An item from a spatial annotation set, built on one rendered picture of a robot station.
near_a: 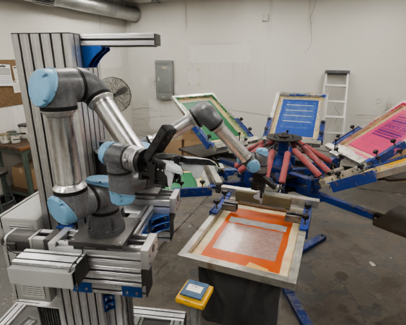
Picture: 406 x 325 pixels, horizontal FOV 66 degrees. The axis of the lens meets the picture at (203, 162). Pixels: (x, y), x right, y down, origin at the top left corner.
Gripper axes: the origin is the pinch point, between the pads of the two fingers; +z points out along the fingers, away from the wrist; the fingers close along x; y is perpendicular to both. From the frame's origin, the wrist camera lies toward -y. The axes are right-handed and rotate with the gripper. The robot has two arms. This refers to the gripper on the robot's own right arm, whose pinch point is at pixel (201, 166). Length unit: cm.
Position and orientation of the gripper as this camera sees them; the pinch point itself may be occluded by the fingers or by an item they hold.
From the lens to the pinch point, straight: 78.9
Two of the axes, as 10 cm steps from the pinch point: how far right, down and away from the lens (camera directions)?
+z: 8.4, 1.7, -5.2
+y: -0.8, 9.8, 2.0
